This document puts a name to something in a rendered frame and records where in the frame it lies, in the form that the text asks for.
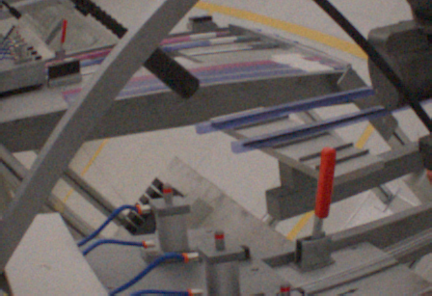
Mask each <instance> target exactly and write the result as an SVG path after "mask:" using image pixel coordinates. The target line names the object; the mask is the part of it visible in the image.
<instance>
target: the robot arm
mask: <svg viewBox="0 0 432 296"><path fill-rule="evenodd" d="M406 2H407V3H408V4H409V5H410V8H411V14H412V17H413V19H410V20H409V19H408V20H400V21H398V23H395V24H392V25H386V26H382V27H379V26H377V28H374V29H373V28H372V29H371V30H369V32H368V34H367V40H368V41H369V43H370V44H371V45H373V47H374V48H375V49H376V50H377V52H378V53H380V55H381V56H382V57H383V59H384V60H385V61H386V62H387V63H388V64H389V66H390V67H391V68H392V69H393V70H394V71H395V72H396V74H397V75H398V76H399V77H400V78H401V80H402V81H403V83H404V84H405V85H406V86H407V88H408V89H409V90H410V91H411V93H412V94H413V95H414V96H415V98H416V99H417V101H418V102H423V101H424V100H429V99H431V98H432V0H406ZM367 66H368V74H369V79H370V82H371V85H372V88H373V91H374V93H375V95H376V96H377V99H378V101H379V102H380V104H381V105H382V106H383V107H384V108H385V109H386V110H387V111H390V112H391V111H394V110H396V109H401V108H403V107H405V106H406V107H408V106H409V105H408V103H407V102H406V101H405V100H404V98H403V97H402V95H400V94H399V93H398V91H397V90H396V89H395V88H394V87H393V85H392V83H391V82H390V81H389V80H388V79H387V78H386V76H385V75H384V74H383V72H382V71H380V69H379V68H378V67H377V66H375V65H374V63H372V62H371V61H370V59H369V58H368V57H367ZM428 135H429V134H427V135H425V136H421V137H419V138H418V152H421V153H422V159H421V162H422V167H423V168H425V169H426V174H427V177H428V179H429V181H430V184H431V186H432V152H431V151H430V150H429V148H428V147H427V145H426V144H425V140H426V139H427V137H428Z"/></svg>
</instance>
